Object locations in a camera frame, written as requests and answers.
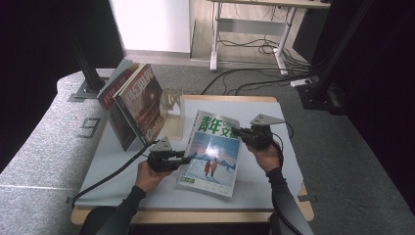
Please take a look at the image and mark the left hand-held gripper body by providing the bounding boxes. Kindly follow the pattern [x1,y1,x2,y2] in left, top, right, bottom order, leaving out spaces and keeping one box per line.
[146,136,184,173]

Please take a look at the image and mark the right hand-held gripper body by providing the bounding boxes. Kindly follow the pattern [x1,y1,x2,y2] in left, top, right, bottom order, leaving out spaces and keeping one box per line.
[243,113,287,151]

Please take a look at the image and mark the clear acrylic magazine rack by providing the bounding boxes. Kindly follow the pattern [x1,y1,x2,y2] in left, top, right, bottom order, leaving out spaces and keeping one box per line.
[160,87,186,142]

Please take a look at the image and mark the white magazine green title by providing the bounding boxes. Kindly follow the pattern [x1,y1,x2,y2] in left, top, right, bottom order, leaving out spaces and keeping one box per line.
[176,109,243,199]

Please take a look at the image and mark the red illustrated magazine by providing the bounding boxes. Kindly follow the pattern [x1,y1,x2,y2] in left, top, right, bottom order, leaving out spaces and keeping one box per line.
[113,63,167,147]

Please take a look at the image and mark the grey portrait magazine red title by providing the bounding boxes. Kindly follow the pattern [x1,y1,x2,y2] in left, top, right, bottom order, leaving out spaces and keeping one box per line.
[96,58,139,152]

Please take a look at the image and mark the person's left hand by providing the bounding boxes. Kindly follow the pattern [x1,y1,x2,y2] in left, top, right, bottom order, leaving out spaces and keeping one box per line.
[135,160,174,194]

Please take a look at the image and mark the person's right hand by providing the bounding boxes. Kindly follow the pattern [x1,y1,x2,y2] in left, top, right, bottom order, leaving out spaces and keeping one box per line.
[246,141,284,174]

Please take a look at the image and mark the wooden table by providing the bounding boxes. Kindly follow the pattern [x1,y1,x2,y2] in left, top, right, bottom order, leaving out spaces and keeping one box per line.
[70,93,315,226]

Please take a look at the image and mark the white power strip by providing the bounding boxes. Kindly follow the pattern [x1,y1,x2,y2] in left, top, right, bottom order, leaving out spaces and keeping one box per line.
[290,77,314,89]

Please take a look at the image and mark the black tape floor marking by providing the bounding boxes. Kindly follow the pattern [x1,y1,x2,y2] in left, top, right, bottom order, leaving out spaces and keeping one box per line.
[77,117,102,139]

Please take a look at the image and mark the black metal stand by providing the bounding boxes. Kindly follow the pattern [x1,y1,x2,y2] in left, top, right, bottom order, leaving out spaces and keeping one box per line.
[67,30,112,103]
[295,0,375,116]

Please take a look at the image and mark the person's left leg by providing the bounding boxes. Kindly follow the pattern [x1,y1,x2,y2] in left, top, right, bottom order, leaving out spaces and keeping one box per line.
[78,206,111,235]

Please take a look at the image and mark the person's leg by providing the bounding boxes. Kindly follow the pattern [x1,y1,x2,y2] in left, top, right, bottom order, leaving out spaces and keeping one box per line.
[78,206,111,235]
[268,214,282,235]

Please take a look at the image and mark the person's right leg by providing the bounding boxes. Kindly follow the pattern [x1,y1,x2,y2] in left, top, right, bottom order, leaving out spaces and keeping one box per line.
[268,214,282,235]

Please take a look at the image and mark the dark curtain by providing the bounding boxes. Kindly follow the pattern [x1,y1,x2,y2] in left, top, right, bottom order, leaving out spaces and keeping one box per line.
[293,0,415,217]
[0,0,127,174]

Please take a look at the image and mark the thin black cable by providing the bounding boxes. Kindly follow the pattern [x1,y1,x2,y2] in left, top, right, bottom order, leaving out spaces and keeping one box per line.
[285,119,295,140]

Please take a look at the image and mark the black floor cable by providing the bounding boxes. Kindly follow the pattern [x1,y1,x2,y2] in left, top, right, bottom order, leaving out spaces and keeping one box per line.
[200,67,311,96]
[224,76,315,97]

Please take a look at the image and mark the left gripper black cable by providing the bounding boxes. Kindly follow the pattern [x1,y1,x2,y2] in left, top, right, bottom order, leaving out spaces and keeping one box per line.
[70,140,161,209]

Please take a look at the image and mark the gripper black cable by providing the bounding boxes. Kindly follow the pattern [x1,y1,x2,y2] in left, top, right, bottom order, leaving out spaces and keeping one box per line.
[70,140,161,209]
[266,121,308,235]

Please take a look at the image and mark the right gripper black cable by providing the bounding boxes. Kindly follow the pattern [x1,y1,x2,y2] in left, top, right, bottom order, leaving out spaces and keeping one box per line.
[266,121,308,235]

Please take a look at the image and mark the tangled black cables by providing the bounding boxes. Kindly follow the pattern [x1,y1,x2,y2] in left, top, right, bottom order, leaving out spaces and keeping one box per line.
[217,30,311,67]

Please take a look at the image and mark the white desk frame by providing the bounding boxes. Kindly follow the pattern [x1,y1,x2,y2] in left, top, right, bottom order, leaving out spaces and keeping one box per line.
[208,0,332,77]

